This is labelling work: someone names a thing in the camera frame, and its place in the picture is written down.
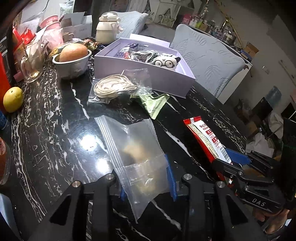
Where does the red white packet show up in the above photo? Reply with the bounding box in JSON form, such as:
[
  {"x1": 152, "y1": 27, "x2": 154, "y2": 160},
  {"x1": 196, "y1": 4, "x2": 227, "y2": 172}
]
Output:
[{"x1": 183, "y1": 116, "x2": 232, "y2": 165}]

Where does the clear zip bag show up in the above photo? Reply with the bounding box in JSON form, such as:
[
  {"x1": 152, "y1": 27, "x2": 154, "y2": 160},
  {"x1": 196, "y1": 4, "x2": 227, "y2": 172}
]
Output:
[{"x1": 95, "y1": 115, "x2": 169, "y2": 220}]

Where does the green paper packet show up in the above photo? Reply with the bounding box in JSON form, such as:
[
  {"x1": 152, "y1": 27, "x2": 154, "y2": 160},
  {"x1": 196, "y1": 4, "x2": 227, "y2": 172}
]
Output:
[{"x1": 130, "y1": 93, "x2": 170, "y2": 120}]

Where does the white owl plush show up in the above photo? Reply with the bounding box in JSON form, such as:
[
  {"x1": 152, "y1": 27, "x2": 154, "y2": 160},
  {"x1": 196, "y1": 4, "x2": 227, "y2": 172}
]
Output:
[{"x1": 152, "y1": 54, "x2": 181, "y2": 70}]

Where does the bagged white rope coil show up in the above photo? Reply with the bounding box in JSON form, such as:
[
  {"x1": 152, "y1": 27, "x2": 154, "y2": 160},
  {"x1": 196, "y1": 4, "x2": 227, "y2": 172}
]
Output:
[{"x1": 87, "y1": 68, "x2": 154, "y2": 105}]

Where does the purple snack packet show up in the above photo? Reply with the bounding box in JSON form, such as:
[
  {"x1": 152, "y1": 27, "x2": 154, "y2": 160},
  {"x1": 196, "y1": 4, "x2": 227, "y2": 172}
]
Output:
[{"x1": 114, "y1": 43, "x2": 139, "y2": 59}]

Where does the black white gingham scrunchie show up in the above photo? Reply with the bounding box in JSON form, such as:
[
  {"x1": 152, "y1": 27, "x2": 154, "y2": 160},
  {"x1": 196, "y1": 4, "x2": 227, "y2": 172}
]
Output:
[{"x1": 130, "y1": 50, "x2": 159, "y2": 63}]

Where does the person right hand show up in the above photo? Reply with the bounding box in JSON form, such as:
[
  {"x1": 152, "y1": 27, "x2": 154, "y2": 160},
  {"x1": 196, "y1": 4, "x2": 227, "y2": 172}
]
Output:
[{"x1": 252, "y1": 208, "x2": 295, "y2": 235}]

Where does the cardboard box on counter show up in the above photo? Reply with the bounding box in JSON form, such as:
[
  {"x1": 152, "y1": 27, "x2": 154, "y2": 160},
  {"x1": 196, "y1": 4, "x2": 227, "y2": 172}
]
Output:
[{"x1": 244, "y1": 42, "x2": 259, "y2": 58}]

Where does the open lavender gift box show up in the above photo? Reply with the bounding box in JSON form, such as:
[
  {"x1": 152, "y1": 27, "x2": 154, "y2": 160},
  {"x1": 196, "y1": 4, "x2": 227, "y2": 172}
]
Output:
[{"x1": 94, "y1": 38, "x2": 195, "y2": 98}]

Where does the yellow lemon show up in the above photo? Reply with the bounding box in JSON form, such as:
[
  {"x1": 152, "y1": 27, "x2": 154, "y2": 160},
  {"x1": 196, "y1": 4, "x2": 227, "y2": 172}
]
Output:
[{"x1": 3, "y1": 87, "x2": 23, "y2": 113}]

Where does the red plastic container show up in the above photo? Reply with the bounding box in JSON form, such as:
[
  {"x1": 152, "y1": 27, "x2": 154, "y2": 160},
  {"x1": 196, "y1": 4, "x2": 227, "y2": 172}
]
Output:
[{"x1": 0, "y1": 54, "x2": 11, "y2": 114}]

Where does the metal bowl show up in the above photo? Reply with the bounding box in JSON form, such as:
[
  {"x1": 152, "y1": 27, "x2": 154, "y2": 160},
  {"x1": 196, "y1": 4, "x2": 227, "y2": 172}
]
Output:
[{"x1": 52, "y1": 50, "x2": 92, "y2": 80}]

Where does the glass mug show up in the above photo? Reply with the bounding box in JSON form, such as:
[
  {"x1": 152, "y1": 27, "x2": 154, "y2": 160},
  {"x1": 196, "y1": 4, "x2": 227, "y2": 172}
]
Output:
[{"x1": 20, "y1": 40, "x2": 44, "y2": 83}]

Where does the round bread in bowl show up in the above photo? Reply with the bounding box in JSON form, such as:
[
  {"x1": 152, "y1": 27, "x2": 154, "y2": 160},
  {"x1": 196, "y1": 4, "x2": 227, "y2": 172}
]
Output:
[{"x1": 59, "y1": 43, "x2": 88, "y2": 62}]

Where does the colourful candy wrapper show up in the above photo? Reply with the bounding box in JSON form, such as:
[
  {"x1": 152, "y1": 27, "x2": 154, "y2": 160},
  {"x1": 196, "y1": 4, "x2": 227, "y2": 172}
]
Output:
[{"x1": 83, "y1": 39, "x2": 98, "y2": 51}]

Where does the cream thermos jug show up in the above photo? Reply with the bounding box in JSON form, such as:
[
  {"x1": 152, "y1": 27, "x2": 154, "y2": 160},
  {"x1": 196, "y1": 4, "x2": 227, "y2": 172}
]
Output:
[{"x1": 96, "y1": 11, "x2": 123, "y2": 45}]

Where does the brown ceramic mug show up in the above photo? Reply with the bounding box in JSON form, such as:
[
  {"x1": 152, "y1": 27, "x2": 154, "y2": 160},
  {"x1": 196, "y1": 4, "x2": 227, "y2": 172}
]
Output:
[{"x1": 62, "y1": 32, "x2": 74, "y2": 43}]

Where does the pink cup stack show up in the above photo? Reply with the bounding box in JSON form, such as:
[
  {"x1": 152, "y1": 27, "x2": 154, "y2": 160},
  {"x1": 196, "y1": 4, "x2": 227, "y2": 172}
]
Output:
[{"x1": 40, "y1": 15, "x2": 64, "y2": 50}]

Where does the red foil bag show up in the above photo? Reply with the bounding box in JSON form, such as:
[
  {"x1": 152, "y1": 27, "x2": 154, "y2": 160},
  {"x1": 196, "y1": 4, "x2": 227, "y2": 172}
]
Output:
[{"x1": 12, "y1": 28, "x2": 36, "y2": 51}]

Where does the white cardboard bottle box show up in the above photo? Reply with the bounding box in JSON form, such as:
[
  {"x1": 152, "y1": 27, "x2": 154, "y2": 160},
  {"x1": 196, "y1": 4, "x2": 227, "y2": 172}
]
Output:
[{"x1": 61, "y1": 12, "x2": 92, "y2": 39}]

